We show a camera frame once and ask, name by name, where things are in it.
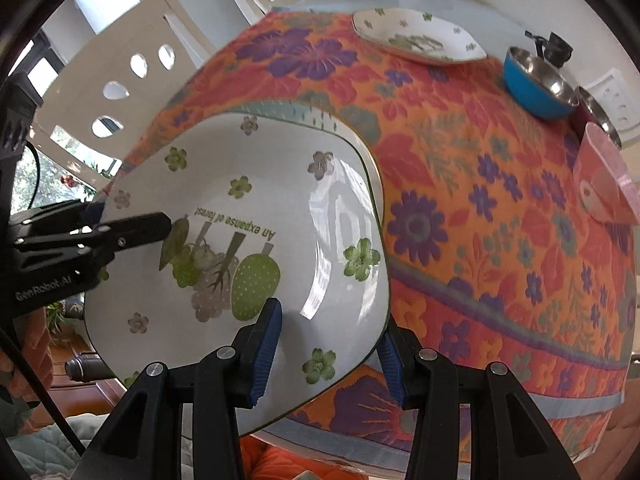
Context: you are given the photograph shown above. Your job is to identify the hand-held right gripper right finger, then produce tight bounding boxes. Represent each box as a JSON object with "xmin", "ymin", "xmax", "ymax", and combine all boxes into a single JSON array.
[{"xmin": 377, "ymin": 320, "xmax": 583, "ymax": 480}]

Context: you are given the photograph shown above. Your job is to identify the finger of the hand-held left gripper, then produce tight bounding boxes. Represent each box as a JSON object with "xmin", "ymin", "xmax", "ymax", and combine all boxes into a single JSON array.
[
  {"xmin": 10, "ymin": 199, "xmax": 107, "ymax": 231},
  {"xmin": 75, "ymin": 211, "xmax": 173, "ymax": 261}
]

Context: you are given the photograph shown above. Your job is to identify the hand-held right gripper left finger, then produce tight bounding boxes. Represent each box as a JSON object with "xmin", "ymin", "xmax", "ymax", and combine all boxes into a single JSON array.
[{"xmin": 75, "ymin": 297, "xmax": 283, "ymax": 480}]

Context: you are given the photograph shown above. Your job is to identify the large white floral plate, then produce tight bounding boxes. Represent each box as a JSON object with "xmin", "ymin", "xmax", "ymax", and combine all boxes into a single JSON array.
[{"xmin": 82, "ymin": 111, "xmax": 392, "ymax": 436}]

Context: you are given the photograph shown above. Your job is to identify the blue steel bowl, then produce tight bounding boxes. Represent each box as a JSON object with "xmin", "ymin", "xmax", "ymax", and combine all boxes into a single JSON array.
[{"xmin": 502, "ymin": 46, "xmax": 581, "ymax": 120}]

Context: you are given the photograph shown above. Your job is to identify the maroon steel bowl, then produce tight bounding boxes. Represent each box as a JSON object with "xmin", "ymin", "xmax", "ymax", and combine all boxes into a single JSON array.
[{"xmin": 575, "ymin": 86, "xmax": 623, "ymax": 151}]

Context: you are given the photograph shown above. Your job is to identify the green houseplant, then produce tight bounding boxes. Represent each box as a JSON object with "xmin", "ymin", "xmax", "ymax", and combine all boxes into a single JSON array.
[{"xmin": 45, "ymin": 300, "xmax": 83, "ymax": 333}]

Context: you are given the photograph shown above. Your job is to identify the dark cylindrical object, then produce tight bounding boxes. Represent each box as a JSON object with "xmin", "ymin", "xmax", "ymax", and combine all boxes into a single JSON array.
[{"xmin": 65, "ymin": 355, "xmax": 108, "ymax": 382}]

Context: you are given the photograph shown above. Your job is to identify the orange cushion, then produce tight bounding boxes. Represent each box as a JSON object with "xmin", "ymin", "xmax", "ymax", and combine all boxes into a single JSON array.
[{"xmin": 240, "ymin": 437, "xmax": 351, "ymax": 480}]

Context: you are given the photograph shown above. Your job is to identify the pale quilted blanket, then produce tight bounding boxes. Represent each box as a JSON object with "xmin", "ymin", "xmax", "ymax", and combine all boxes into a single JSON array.
[{"xmin": 7, "ymin": 405, "xmax": 103, "ymax": 480}]

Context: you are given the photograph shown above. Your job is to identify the orange floral tablecloth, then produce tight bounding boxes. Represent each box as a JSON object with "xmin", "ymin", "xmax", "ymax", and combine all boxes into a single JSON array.
[{"xmin": 107, "ymin": 7, "xmax": 640, "ymax": 466}]

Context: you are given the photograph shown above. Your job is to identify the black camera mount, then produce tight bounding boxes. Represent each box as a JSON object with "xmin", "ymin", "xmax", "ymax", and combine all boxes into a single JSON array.
[{"xmin": 525, "ymin": 30, "xmax": 574, "ymax": 67}]

